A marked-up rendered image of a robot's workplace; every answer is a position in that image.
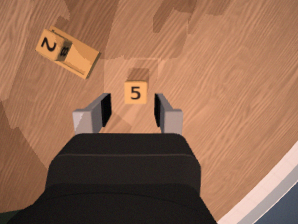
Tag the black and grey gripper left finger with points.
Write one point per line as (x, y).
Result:
(94, 116)

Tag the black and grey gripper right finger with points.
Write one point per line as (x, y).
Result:
(168, 119)

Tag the orange number cube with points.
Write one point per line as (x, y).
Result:
(53, 45)
(135, 91)

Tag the light wooden tray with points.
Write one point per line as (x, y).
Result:
(81, 58)

